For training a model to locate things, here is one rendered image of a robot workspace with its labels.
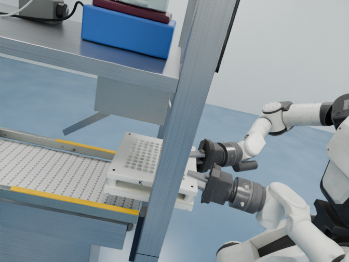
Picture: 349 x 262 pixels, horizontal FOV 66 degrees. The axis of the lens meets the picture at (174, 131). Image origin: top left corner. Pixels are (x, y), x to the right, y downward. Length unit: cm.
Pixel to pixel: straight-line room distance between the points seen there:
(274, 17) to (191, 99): 398
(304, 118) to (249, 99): 349
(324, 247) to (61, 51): 67
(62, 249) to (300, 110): 98
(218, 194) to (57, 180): 49
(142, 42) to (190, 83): 18
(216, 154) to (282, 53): 376
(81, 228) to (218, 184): 40
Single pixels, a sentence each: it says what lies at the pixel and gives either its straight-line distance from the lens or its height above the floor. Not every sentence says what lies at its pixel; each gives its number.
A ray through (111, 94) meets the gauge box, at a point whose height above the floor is 111.
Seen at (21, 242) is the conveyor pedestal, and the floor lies 62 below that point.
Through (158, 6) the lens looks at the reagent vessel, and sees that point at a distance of 67.
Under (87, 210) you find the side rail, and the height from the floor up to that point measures 86.
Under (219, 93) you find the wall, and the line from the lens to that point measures 449.
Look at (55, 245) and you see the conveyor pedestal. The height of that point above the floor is 64.
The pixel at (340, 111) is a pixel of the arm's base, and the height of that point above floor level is 120.
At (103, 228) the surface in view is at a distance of 82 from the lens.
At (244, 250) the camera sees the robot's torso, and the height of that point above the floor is 66.
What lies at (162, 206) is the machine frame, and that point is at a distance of 65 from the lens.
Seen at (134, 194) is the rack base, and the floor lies 92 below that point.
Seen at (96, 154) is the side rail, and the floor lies 85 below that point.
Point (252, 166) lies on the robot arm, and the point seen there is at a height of 94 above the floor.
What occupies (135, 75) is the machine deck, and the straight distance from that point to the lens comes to 51.
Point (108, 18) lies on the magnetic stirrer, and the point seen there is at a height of 133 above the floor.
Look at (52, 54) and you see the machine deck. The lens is 54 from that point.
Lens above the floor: 140
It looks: 26 degrees down
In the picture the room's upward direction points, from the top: 15 degrees clockwise
